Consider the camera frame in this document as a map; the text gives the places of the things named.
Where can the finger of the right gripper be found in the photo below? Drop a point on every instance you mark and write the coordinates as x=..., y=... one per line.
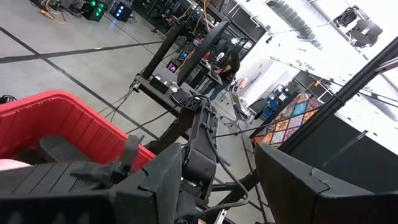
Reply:
x=102, y=174
x=132, y=149

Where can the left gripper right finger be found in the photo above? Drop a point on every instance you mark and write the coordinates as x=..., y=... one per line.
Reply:
x=311, y=202

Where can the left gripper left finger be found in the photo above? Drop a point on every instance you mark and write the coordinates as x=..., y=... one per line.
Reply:
x=124, y=208

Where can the black slide sandal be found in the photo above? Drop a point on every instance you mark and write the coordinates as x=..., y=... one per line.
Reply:
x=62, y=149
x=37, y=180

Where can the pale pink slide sandal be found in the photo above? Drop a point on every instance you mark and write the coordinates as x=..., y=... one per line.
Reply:
x=12, y=165

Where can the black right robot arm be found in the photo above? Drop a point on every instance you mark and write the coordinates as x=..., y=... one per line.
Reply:
x=199, y=155

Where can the red plastic bin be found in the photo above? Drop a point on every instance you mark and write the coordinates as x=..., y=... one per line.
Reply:
x=77, y=121

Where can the black desk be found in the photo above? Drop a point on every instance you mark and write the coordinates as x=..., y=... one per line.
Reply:
x=155, y=95

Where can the black partition panel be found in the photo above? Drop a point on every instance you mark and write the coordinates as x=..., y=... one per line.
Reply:
x=357, y=161

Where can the colourful patchwork quilt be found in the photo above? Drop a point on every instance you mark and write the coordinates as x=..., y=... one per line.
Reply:
x=289, y=121

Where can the blue storage bins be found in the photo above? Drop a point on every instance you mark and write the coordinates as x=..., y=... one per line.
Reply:
x=273, y=104

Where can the person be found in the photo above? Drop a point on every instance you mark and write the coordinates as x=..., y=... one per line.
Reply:
x=231, y=63

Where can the device with blue lights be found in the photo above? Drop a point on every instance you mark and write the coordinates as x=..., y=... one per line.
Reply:
x=122, y=12

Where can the device with green lights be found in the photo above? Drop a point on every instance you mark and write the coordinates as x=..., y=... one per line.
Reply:
x=93, y=11

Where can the black stand post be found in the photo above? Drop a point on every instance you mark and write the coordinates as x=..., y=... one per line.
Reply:
x=163, y=49

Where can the black frame post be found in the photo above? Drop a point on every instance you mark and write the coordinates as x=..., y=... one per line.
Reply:
x=342, y=93

